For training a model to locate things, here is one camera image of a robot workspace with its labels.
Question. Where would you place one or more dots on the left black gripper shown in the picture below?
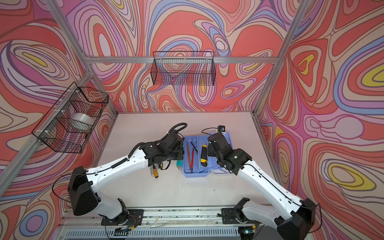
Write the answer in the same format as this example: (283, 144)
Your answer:
(181, 150)

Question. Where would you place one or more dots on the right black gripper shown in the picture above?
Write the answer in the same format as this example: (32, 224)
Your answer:
(210, 151)

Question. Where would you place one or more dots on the red handled pliers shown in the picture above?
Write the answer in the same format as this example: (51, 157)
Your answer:
(190, 170)

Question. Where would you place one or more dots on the yellow black utility knife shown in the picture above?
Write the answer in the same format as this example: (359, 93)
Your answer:
(204, 155)

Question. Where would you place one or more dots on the white blue plastic tool box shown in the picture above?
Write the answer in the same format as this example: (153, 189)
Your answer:
(199, 158)

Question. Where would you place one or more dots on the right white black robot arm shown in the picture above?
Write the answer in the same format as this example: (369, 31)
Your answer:
(293, 217)

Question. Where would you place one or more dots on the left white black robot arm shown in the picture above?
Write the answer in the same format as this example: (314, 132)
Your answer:
(86, 184)

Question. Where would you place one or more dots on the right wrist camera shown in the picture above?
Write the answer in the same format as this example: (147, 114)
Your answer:
(221, 128)

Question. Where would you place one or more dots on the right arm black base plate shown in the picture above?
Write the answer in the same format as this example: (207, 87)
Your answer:
(232, 216)

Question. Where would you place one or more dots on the aluminium mounting rail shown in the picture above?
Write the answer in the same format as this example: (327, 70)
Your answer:
(203, 215)

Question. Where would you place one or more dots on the black wire basket back wall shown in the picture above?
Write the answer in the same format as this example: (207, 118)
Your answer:
(183, 68)

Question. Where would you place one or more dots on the black wire basket wall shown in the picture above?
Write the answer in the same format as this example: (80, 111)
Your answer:
(64, 135)
(183, 68)

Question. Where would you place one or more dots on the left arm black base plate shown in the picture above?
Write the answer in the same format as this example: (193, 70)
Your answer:
(130, 218)

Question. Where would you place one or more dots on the grey duct tape roll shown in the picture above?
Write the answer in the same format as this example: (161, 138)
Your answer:
(83, 118)

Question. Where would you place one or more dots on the black wire basket left wall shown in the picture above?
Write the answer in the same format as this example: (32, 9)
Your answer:
(64, 135)

